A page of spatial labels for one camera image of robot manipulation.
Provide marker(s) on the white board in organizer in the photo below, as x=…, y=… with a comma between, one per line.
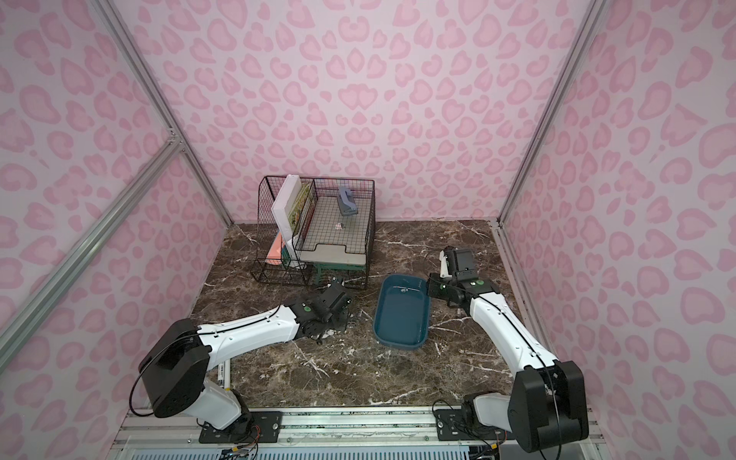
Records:
x=283, y=205

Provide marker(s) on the left aluminium frame post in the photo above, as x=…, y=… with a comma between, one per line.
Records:
x=124, y=40

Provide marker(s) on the teal plastic storage box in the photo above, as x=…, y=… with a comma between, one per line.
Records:
x=402, y=318

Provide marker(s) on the green tray under organizer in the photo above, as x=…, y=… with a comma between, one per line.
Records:
x=354, y=277

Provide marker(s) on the grey paper tray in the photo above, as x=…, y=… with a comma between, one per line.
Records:
x=322, y=243

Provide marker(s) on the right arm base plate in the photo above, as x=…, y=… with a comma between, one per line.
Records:
x=450, y=426

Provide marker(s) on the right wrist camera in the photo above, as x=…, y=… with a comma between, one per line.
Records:
x=458, y=264

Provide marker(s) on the right aluminium frame post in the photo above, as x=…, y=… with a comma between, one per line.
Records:
x=593, y=19

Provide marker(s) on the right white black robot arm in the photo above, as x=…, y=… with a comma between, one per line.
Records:
x=547, y=407

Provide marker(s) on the green illustrated book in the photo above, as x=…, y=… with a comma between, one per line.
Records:
x=301, y=206

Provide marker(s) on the diagonal aluminium frame bar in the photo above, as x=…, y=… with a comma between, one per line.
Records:
x=41, y=302

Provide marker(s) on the aluminium frame post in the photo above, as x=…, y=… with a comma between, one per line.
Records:
x=593, y=19
x=124, y=40

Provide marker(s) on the black wire mesh organizer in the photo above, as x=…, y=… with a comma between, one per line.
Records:
x=294, y=271

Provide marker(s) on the aluminium front rail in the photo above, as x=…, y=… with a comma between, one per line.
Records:
x=299, y=427

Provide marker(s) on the pink notebook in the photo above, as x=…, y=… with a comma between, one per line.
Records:
x=274, y=256

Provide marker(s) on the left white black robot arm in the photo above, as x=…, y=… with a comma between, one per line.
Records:
x=175, y=371

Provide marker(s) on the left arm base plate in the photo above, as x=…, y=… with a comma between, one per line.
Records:
x=261, y=425

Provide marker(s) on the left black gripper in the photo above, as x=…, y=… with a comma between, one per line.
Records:
x=336, y=302

